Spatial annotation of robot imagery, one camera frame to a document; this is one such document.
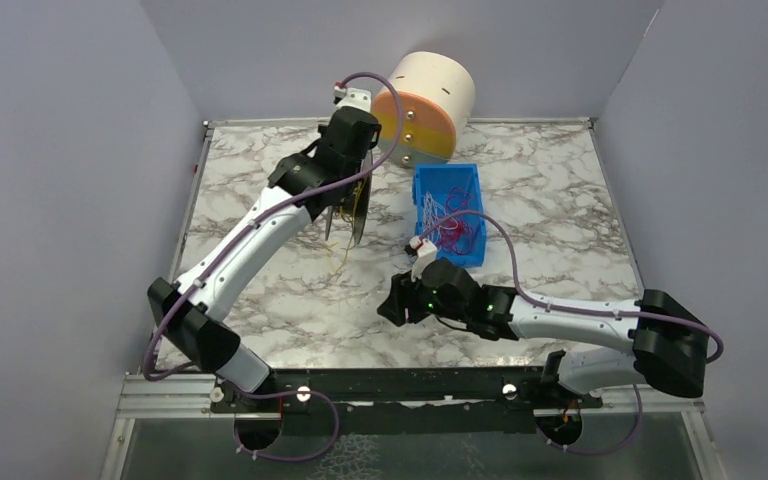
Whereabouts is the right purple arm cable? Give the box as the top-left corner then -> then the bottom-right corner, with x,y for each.
413,210 -> 725,458

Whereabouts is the black cable spool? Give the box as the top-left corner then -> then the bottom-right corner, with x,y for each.
324,175 -> 372,247

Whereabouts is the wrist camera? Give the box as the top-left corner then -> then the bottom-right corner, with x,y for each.
333,83 -> 372,113
407,236 -> 438,280

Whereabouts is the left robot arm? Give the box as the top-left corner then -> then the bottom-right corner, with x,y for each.
147,106 -> 381,393

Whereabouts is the cream cylindrical drawer container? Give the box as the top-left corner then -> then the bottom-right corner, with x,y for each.
371,51 -> 476,168

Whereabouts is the aluminium frame rail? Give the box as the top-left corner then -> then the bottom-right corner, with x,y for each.
115,373 -> 215,419

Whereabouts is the white wire bundle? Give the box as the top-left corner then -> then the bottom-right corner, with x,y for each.
421,192 -> 448,233

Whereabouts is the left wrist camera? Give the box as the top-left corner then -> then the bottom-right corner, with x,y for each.
333,83 -> 372,113

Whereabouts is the blue plastic bin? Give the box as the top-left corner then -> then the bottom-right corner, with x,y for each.
412,163 -> 487,268

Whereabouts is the yellow wire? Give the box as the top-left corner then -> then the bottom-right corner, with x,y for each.
327,182 -> 367,283

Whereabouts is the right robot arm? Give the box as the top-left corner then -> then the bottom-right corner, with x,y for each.
377,259 -> 714,398

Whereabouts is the red wire bundle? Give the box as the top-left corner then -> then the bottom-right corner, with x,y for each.
438,188 -> 481,258

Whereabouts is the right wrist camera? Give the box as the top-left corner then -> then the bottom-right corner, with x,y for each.
407,236 -> 438,280

